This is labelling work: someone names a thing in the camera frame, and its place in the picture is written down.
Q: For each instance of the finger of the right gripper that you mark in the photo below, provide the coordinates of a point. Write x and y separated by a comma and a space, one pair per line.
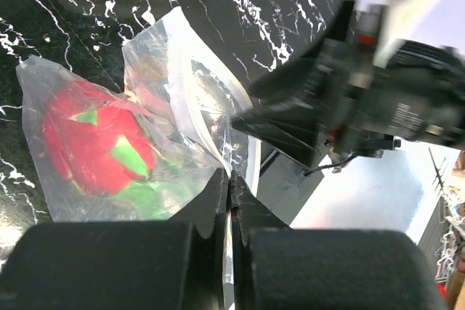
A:
291, 130
296, 83

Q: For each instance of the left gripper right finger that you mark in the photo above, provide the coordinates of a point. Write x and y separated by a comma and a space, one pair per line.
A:
277, 267

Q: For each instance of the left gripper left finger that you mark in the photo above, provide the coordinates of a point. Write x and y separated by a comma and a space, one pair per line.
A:
172, 264

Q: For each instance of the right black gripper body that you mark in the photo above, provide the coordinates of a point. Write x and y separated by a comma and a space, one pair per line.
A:
360, 108

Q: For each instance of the clear dotted zip top bag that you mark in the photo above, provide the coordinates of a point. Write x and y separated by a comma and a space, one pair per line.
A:
186, 98

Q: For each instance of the red dragon fruit toy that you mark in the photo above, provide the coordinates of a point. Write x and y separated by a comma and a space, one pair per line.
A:
97, 142

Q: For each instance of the black marble pattern mat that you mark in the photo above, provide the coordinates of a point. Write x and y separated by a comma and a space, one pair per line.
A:
250, 36

